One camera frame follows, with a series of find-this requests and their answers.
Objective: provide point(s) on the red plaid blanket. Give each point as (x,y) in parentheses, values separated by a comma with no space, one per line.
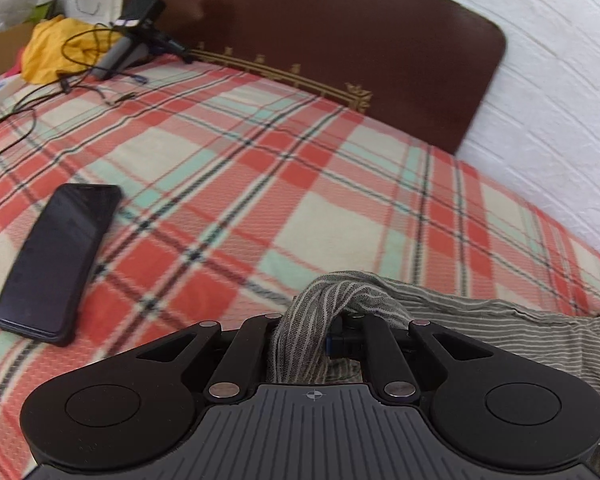
(280,160)

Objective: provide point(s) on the yellow cloth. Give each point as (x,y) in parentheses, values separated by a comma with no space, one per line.
(45,55)

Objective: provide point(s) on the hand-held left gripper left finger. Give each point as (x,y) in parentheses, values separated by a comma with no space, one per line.
(252,345)

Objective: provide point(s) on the brown wooden headboard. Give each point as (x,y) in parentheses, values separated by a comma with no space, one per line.
(330,25)

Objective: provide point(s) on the cardboard box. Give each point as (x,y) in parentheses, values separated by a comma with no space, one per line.
(10,45)

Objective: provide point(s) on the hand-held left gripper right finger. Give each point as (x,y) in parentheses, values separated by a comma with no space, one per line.
(331,347)

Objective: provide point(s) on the grey striped sweater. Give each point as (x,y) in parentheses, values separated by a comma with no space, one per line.
(480,320)

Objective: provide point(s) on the black smartphone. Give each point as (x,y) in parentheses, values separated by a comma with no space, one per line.
(55,260)

